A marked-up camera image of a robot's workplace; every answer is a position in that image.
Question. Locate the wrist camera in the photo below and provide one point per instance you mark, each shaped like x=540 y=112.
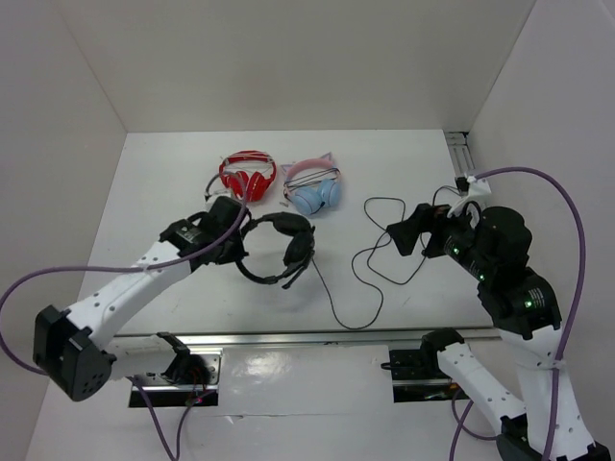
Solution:
x=209 y=193
x=472 y=190

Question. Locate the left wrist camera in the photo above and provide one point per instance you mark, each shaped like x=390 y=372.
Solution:
x=209 y=193

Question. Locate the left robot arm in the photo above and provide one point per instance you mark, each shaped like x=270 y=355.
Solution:
x=77 y=347

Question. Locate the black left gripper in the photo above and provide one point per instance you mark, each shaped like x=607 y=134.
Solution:
x=234 y=254

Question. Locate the pink and blue cat headphones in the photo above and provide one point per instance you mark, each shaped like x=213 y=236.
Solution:
x=312 y=184

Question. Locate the aluminium rail at right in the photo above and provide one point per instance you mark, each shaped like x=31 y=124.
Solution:
x=457 y=144

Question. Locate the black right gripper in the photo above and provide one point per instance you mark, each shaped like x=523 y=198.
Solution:
x=404 y=236

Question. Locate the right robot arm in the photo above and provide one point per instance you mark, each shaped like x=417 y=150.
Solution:
x=544 y=423

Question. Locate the black headset with microphone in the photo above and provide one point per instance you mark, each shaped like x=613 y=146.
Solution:
x=298 y=253

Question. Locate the red headphones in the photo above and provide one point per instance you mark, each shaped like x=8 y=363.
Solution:
x=245 y=184

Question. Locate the aluminium rail at front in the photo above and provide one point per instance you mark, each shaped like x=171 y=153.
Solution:
x=397 y=338

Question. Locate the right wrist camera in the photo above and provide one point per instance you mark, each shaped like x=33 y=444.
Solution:
x=472 y=190

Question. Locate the aluminium rail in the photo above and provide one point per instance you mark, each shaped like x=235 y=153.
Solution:
x=397 y=338
x=457 y=144

